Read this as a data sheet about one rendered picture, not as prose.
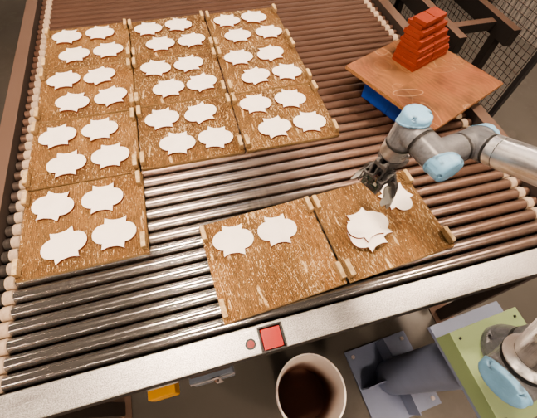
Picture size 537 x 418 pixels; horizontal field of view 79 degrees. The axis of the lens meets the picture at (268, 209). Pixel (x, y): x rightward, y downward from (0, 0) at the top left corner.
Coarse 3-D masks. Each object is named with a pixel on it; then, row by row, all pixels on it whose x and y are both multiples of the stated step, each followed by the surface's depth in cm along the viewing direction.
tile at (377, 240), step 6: (384, 228) 113; (378, 234) 111; (384, 234) 111; (354, 240) 110; (360, 240) 110; (372, 240) 110; (378, 240) 110; (384, 240) 110; (360, 246) 109; (366, 246) 109; (372, 246) 109; (372, 252) 108
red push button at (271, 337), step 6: (264, 330) 97; (270, 330) 97; (276, 330) 97; (264, 336) 96; (270, 336) 96; (276, 336) 96; (264, 342) 95; (270, 342) 95; (276, 342) 95; (282, 342) 95; (264, 348) 94; (270, 348) 94
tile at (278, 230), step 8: (264, 216) 116; (280, 216) 116; (264, 224) 114; (272, 224) 114; (280, 224) 114; (288, 224) 114; (264, 232) 112; (272, 232) 112; (280, 232) 112; (288, 232) 113; (264, 240) 111; (272, 240) 111; (280, 240) 111; (288, 240) 111
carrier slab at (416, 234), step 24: (336, 192) 123; (360, 192) 124; (336, 216) 118; (408, 216) 119; (432, 216) 119; (336, 240) 113; (408, 240) 114; (432, 240) 114; (360, 264) 108; (384, 264) 109
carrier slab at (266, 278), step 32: (224, 224) 114; (256, 224) 115; (256, 256) 108; (288, 256) 109; (320, 256) 109; (224, 288) 102; (256, 288) 103; (288, 288) 103; (320, 288) 103; (224, 320) 97
